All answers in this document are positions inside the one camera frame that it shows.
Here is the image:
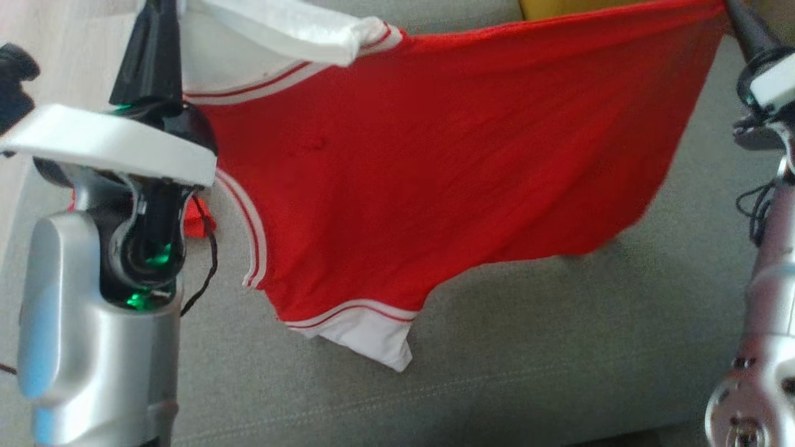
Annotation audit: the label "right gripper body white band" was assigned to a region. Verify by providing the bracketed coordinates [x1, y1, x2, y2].
[733, 47, 795, 150]

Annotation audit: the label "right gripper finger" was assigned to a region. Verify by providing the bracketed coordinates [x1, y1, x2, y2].
[724, 0, 763, 61]
[735, 0, 783, 53]

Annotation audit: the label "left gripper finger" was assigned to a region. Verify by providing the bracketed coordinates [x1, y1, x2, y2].
[110, 0, 163, 103]
[155, 0, 184, 103]

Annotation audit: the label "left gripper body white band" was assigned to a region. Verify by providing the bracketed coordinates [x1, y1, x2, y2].
[0, 99, 218, 311]

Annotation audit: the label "red white-trimmed shorts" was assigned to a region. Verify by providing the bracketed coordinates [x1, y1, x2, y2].
[67, 189, 217, 239]

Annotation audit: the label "red basketball jersey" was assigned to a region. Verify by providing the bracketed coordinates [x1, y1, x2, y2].
[177, 0, 732, 373]

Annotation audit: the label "yellow sofa cushion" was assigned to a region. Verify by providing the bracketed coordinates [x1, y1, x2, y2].
[519, 0, 727, 22]

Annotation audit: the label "grey fabric sofa seat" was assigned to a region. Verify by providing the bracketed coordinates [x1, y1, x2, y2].
[0, 0, 795, 447]

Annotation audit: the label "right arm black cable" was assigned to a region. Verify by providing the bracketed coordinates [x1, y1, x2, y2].
[736, 182, 777, 246]

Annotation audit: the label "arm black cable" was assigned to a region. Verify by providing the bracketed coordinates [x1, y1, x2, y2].
[736, 182, 777, 246]
[0, 196, 219, 377]

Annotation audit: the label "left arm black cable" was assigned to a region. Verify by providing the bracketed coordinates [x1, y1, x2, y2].
[0, 196, 219, 377]

